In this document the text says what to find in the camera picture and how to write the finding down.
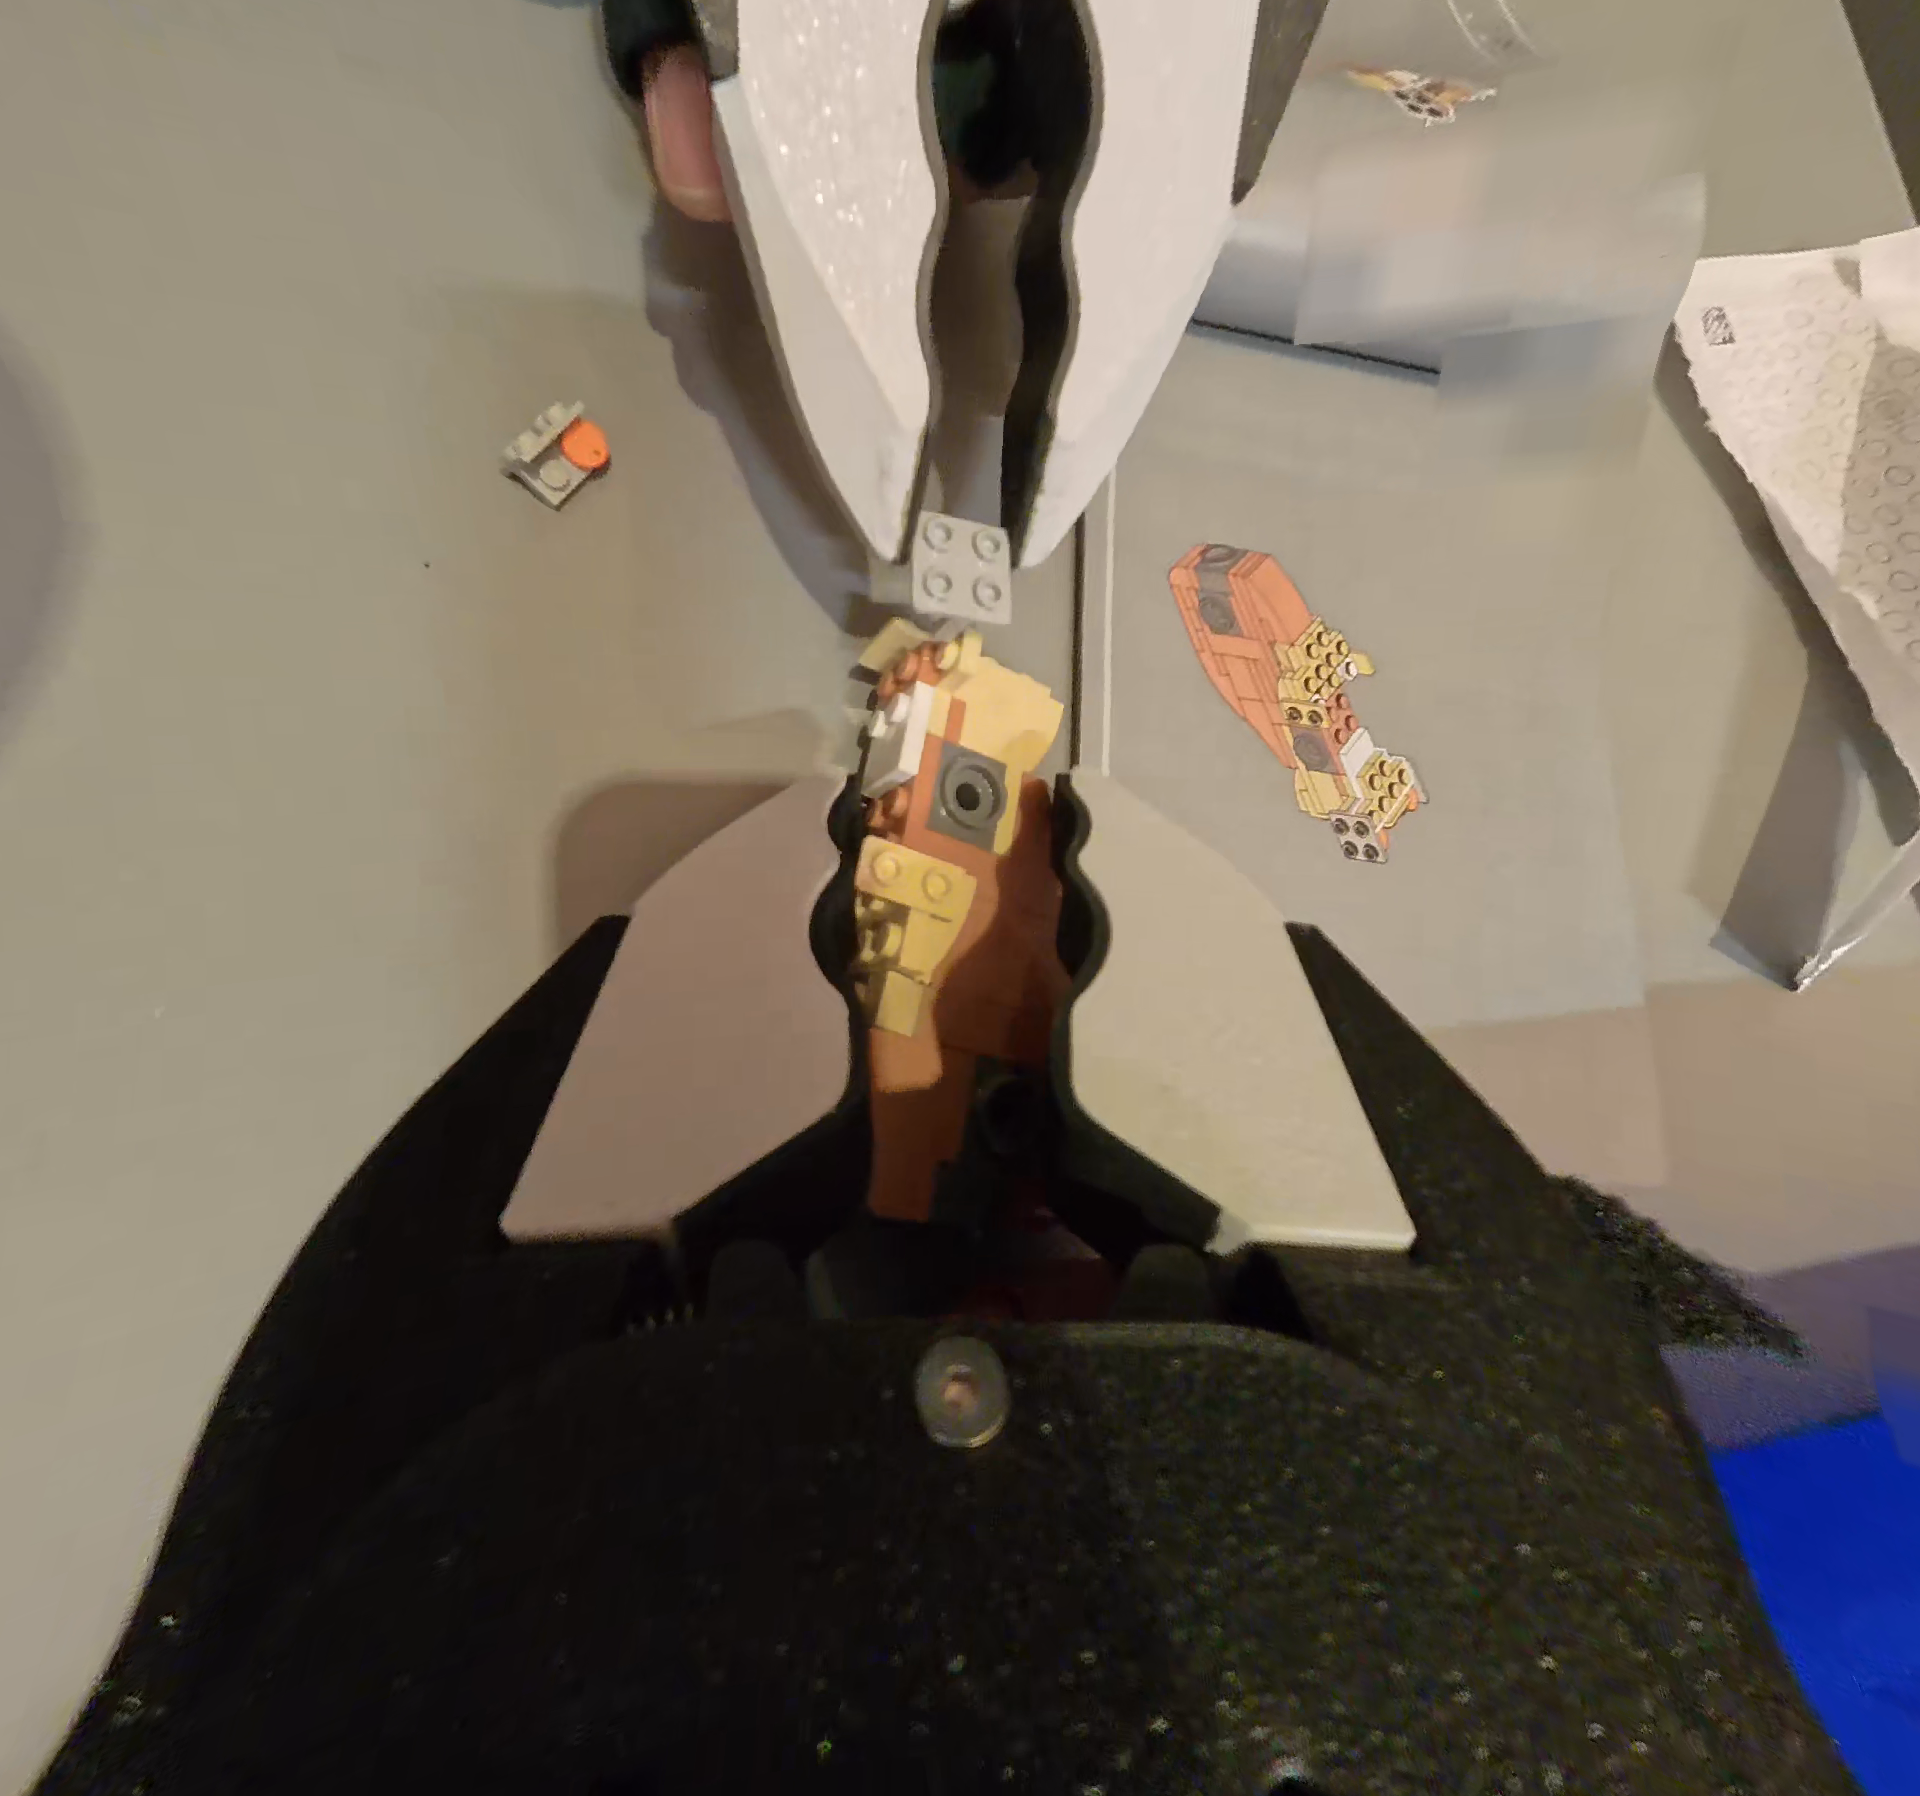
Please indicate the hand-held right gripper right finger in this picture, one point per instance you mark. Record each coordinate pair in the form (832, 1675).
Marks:
(1230, 1075)

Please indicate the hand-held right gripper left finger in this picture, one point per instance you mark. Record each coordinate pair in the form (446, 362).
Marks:
(691, 1060)

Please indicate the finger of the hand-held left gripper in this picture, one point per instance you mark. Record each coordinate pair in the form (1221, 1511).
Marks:
(1169, 177)
(840, 177)

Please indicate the orange tan brick model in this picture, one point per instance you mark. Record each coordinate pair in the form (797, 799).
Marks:
(992, 954)

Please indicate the orange round stud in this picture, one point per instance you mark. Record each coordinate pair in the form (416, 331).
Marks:
(585, 443)

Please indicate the small pale grey brick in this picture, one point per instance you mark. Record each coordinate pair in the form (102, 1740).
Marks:
(961, 563)

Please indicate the small dark grey brick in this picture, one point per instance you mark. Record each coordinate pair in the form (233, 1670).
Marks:
(533, 453)

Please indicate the grey instruction booklet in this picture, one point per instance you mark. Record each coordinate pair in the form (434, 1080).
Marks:
(1427, 924)

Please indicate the torn white paper bag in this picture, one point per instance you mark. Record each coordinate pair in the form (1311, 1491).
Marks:
(1833, 444)

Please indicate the blue plastic bin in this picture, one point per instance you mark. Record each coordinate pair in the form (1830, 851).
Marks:
(1833, 1599)

